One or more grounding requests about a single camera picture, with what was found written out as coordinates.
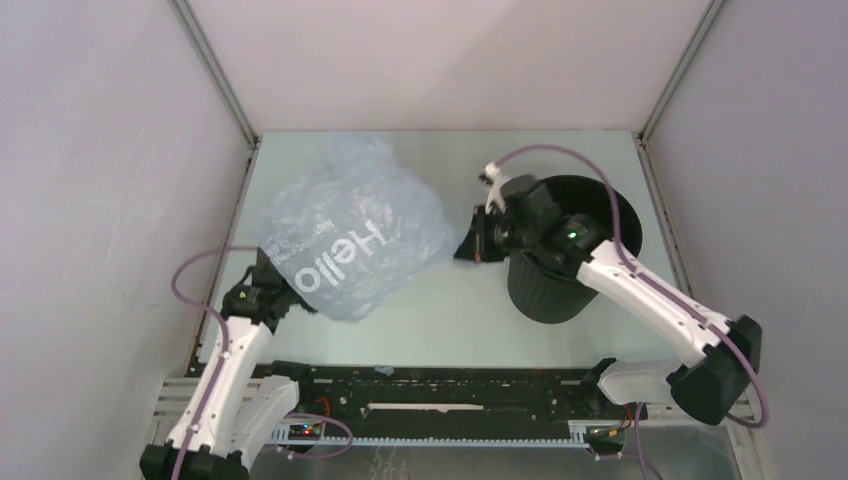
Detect small circuit board with leds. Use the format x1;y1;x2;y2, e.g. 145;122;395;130
286;423;323;441

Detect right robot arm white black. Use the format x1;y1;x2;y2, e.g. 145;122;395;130
455;173;762;425

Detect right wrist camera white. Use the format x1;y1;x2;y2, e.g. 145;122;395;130
479;162;511;215

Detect black ribbed trash bin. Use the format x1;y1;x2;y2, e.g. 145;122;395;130
507;175;643;324

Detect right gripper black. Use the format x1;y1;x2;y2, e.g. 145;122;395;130
454;206;537;265

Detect purple cable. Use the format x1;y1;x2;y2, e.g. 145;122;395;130
168;246;263;480
496;144;771;429

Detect light blue plastic trash bag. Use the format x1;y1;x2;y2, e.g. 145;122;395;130
253;133;461;321

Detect right aluminium frame post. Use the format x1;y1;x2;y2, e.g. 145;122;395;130
638;0;730;144

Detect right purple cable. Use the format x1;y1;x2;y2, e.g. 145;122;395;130
496;144;771;429

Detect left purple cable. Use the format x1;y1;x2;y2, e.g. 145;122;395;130
168;246;263;480

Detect left aluminium frame post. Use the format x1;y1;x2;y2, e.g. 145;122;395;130
167;0;259;148

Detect aluminium frame post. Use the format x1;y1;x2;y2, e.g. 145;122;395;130
167;0;259;148
638;0;730;144

